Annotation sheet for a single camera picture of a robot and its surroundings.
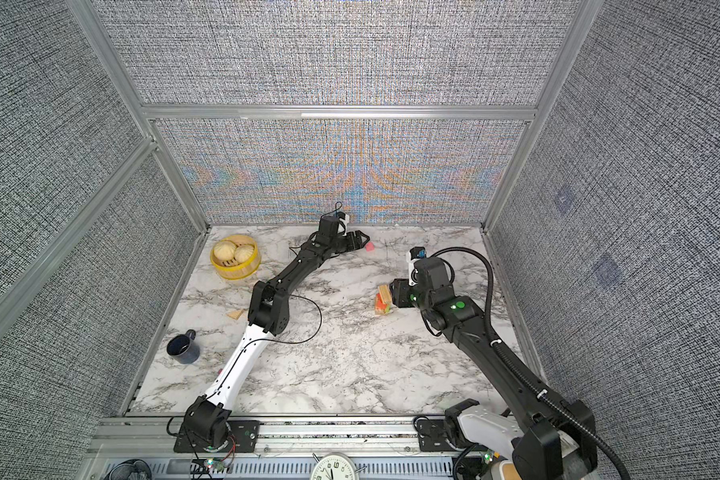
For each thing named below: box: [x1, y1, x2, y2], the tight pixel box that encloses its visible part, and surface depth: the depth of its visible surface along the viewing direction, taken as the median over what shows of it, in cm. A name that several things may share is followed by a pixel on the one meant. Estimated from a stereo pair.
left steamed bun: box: [213, 241, 237, 262], surface depth 106 cm
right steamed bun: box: [234, 244, 255, 263], surface depth 106 cm
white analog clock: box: [310, 452, 360, 480], surface depth 67 cm
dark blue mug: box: [166, 329, 200, 365], surface depth 86 cm
